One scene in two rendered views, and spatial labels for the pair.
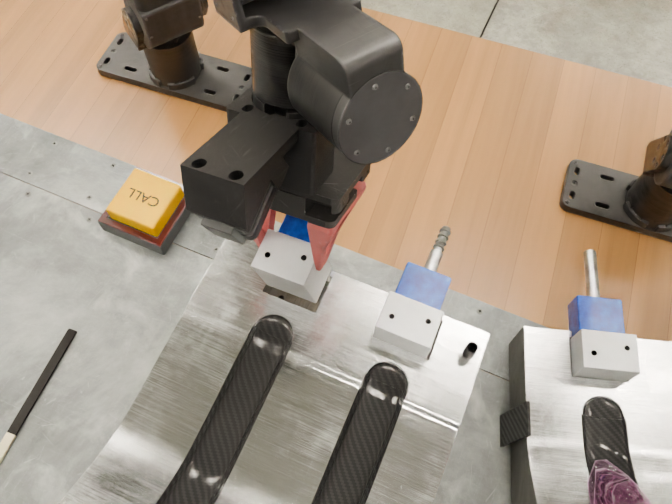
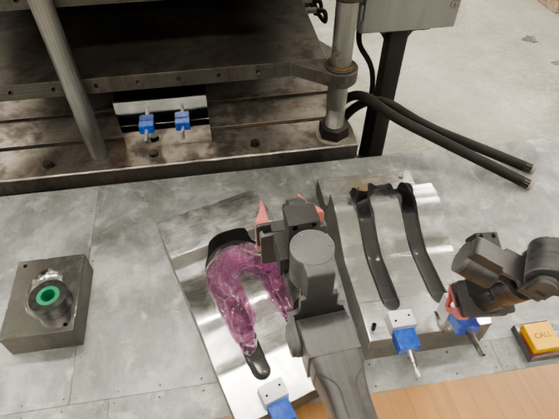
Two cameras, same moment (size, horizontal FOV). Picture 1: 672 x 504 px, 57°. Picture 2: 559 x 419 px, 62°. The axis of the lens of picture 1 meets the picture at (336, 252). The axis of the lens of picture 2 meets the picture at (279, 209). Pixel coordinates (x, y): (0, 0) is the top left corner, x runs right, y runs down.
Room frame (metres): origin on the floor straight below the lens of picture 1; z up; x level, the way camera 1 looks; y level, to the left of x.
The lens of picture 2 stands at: (0.46, -0.51, 1.76)
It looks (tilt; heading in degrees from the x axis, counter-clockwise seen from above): 48 degrees down; 149
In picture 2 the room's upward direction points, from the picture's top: straight up
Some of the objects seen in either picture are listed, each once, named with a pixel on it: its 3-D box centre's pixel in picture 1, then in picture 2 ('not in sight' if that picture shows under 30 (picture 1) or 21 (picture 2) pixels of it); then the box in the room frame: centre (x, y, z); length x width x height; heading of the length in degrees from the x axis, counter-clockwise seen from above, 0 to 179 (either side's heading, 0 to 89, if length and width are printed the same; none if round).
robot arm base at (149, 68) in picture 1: (171, 51); not in sight; (0.56, 0.21, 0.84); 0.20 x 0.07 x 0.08; 72
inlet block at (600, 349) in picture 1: (594, 312); not in sight; (0.23, -0.25, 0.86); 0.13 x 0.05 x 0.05; 175
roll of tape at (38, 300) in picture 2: not in sight; (51, 299); (-0.24, -0.67, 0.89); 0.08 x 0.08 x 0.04
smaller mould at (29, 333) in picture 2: not in sight; (50, 302); (-0.28, -0.68, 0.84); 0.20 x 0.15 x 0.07; 158
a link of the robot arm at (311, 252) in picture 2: not in sight; (314, 293); (0.21, -0.31, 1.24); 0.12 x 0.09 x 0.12; 162
